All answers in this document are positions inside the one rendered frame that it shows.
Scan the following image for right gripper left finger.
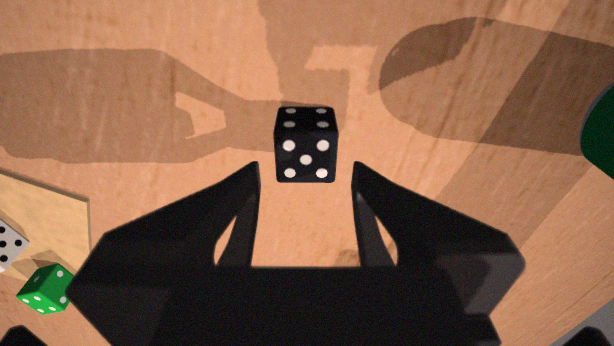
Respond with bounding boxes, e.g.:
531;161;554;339
86;161;261;265

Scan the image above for white die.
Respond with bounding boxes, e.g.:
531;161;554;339
0;219;30;272

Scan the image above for black die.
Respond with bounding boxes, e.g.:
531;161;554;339
273;107;339;183

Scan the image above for green die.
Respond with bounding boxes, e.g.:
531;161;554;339
16;263;74;314

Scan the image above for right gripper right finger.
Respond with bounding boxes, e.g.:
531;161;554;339
351;161;526;317

